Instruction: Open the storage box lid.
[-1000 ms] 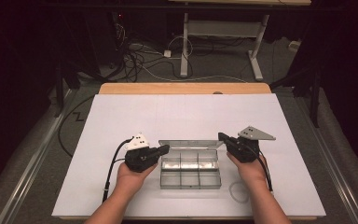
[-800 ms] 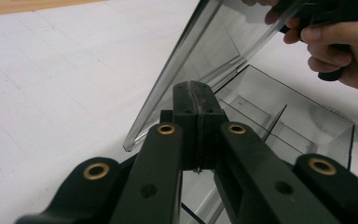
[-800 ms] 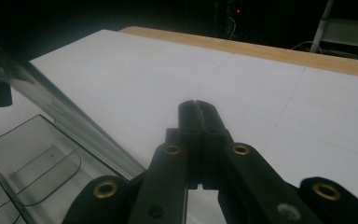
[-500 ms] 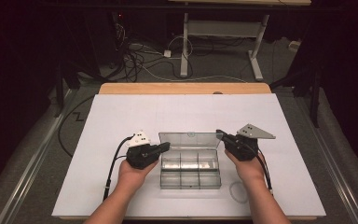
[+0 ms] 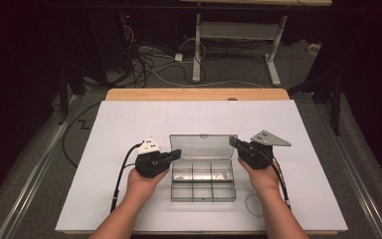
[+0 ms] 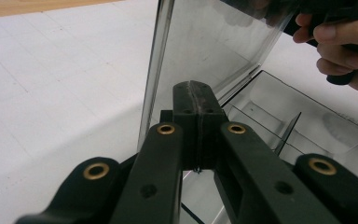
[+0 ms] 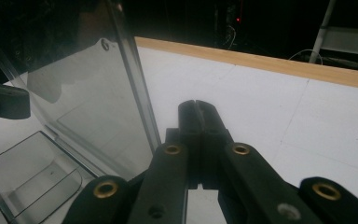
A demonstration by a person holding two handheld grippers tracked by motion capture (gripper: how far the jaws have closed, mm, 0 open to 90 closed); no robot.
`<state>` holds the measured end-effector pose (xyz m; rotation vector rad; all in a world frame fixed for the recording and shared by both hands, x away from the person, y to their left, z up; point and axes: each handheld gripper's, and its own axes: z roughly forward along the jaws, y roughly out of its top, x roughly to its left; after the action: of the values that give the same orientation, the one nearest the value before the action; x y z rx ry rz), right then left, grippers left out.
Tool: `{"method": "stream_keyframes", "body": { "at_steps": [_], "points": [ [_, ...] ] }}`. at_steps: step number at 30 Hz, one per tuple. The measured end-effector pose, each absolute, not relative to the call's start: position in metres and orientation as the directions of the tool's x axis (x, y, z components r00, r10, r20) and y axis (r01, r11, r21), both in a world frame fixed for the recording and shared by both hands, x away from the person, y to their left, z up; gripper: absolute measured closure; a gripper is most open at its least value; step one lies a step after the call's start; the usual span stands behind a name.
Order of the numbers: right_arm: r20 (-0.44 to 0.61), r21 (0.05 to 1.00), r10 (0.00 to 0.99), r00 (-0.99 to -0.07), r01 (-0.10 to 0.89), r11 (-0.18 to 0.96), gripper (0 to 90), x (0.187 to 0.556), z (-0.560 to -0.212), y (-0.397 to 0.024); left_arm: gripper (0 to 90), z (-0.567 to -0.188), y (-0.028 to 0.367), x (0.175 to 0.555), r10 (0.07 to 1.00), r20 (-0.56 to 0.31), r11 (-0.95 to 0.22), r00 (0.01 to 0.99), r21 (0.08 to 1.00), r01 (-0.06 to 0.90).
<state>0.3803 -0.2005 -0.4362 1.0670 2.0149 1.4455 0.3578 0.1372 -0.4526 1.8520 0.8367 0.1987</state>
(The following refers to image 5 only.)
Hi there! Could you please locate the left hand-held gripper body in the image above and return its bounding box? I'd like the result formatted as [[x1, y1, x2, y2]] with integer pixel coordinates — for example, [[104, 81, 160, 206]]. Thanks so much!
[[134, 136, 168, 178]]

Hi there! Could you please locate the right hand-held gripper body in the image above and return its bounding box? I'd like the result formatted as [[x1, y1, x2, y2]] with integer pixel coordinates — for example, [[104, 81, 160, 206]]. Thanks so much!
[[242, 129, 292, 170]]

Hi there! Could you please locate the clear plastic compartment box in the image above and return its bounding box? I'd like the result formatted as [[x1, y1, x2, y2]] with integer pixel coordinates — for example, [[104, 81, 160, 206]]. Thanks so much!
[[169, 133, 239, 203]]

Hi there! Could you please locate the clear beaded bracelet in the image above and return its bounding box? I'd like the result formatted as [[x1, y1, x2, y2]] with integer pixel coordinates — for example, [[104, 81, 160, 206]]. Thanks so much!
[[244, 193, 264, 218]]

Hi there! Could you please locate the person's left hand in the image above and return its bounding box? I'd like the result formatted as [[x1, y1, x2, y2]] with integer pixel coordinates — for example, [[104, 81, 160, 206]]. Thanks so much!
[[126, 167, 170, 200]]

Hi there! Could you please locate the person's right hand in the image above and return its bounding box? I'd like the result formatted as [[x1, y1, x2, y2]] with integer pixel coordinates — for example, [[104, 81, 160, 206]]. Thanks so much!
[[238, 158, 283, 197]]

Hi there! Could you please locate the white table cover sheet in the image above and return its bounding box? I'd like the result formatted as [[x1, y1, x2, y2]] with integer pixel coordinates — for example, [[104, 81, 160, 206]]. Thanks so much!
[[55, 100, 348, 232]]

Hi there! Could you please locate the wooden table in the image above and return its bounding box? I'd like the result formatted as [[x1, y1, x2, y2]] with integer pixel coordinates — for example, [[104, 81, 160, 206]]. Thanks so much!
[[63, 88, 339, 236]]

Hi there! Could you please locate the black stand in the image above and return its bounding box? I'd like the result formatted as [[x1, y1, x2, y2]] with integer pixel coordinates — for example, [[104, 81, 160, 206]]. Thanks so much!
[[58, 66, 88, 126], [287, 66, 343, 137]]

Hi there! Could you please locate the white-framed desk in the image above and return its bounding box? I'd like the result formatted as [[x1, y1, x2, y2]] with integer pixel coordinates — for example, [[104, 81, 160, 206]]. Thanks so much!
[[178, 0, 332, 88]]

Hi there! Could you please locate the small beige box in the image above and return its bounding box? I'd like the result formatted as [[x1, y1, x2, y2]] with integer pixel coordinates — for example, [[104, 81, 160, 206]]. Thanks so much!
[[307, 43, 322, 56]]

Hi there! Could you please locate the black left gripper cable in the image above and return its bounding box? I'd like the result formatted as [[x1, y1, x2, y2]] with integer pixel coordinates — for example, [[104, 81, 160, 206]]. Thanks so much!
[[109, 142, 144, 213]]

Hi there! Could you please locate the white floor cable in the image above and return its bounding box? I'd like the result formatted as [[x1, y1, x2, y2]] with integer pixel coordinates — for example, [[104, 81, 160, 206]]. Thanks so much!
[[151, 70, 264, 90]]

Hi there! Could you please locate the long black floor cable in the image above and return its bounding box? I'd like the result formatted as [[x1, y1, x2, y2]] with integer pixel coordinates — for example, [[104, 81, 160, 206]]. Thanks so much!
[[62, 102, 102, 168]]

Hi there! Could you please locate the tangle of floor cables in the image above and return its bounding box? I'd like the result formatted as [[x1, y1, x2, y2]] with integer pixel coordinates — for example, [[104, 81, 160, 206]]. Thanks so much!
[[122, 24, 207, 89]]

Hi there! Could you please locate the aluminium floor rail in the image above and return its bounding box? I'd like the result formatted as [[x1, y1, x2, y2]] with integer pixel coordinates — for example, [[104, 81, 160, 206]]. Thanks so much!
[[0, 95, 81, 239], [314, 103, 382, 239]]

